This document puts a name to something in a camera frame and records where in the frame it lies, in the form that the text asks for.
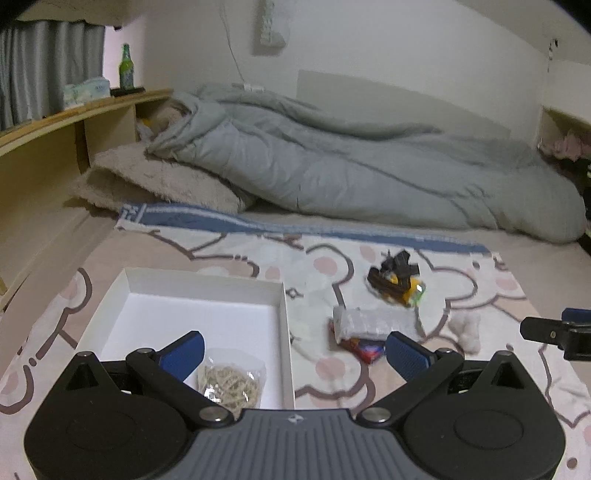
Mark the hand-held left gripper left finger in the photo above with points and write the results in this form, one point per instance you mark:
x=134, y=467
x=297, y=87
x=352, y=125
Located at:
x=182, y=355

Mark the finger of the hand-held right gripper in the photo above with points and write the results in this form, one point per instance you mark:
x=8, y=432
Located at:
x=577, y=315
x=542, y=330

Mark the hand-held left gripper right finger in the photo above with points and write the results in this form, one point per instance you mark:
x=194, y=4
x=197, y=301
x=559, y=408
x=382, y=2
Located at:
x=408, y=356

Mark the colourful card box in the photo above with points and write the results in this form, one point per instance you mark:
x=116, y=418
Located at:
x=369, y=351

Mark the white shallow cardboard box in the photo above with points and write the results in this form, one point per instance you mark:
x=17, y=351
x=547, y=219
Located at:
x=184, y=314

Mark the silver foil packet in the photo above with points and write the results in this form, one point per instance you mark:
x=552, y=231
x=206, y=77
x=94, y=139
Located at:
x=374, y=323

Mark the clear bag of rubber bands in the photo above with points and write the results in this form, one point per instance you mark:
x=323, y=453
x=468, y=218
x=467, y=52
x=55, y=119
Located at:
x=231, y=381

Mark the white knotted cloth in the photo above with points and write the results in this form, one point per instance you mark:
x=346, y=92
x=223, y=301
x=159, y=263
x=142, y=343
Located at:
x=466, y=332

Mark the bear printed blanket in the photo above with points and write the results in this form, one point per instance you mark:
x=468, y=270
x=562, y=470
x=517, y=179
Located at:
x=461, y=286

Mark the black clothes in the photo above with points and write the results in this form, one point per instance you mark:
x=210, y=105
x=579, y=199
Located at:
x=577, y=168

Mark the pink clothes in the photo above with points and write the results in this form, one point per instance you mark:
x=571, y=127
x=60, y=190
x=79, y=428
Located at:
x=565, y=145

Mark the beige fluffy pillow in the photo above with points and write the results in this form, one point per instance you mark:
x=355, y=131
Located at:
x=152, y=180

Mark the grey duvet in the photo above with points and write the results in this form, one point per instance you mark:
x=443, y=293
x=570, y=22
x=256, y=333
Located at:
x=346, y=175

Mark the wooden bedside shelf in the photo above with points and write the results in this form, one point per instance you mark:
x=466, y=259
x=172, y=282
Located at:
x=41, y=184

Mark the cream open cabinet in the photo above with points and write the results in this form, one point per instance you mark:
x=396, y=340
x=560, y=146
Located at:
x=568, y=83

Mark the beige plush toy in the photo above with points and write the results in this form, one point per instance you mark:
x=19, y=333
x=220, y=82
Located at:
x=168, y=117

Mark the black small tray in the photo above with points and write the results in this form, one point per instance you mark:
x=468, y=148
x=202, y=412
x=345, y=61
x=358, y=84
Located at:
x=127, y=91

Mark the white power strip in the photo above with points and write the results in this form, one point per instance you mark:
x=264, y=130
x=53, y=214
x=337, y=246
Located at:
x=249, y=87

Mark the tissue pack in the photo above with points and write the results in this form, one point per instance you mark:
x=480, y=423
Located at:
x=87, y=92

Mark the green glass bottle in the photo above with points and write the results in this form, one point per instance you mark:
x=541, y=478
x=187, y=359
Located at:
x=126, y=69

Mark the grey curtain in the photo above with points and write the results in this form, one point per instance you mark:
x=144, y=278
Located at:
x=46, y=74

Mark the white hanging wall bag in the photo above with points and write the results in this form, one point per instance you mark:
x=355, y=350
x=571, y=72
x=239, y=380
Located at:
x=273, y=23

